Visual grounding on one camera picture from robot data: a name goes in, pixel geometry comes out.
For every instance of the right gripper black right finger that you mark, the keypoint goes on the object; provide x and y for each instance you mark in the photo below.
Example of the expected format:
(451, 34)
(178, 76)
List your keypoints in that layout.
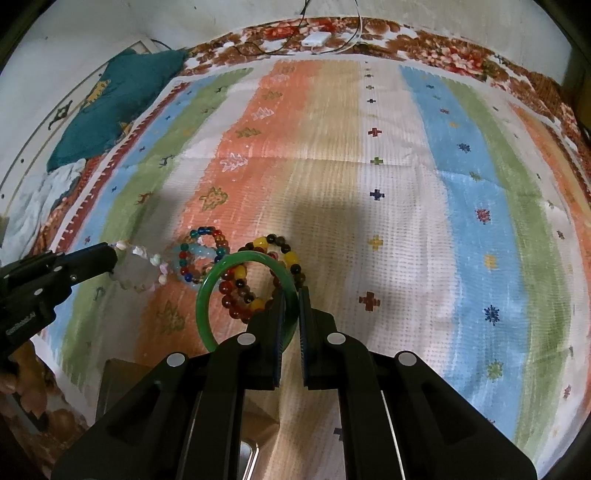
(399, 418)

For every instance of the white light blue cloth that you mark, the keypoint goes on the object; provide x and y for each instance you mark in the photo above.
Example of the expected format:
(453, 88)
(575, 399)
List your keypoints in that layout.
(39, 196)

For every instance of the white charger adapter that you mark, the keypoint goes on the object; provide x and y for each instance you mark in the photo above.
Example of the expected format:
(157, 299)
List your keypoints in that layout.
(316, 39)

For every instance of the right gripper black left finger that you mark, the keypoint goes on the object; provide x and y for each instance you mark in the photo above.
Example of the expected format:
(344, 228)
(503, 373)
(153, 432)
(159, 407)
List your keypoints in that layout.
(183, 419)

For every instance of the striped colourful cloth mat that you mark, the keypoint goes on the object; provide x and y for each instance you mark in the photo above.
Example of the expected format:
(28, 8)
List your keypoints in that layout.
(428, 212)

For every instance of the green jade bangle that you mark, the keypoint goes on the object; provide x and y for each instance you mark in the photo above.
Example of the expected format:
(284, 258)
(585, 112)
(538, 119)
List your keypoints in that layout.
(211, 278)

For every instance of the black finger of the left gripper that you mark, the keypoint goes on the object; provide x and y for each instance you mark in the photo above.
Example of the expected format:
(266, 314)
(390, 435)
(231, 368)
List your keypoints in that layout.
(83, 263)

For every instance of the teal blanket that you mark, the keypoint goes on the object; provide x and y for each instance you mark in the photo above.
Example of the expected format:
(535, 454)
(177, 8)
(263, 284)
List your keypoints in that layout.
(127, 87)

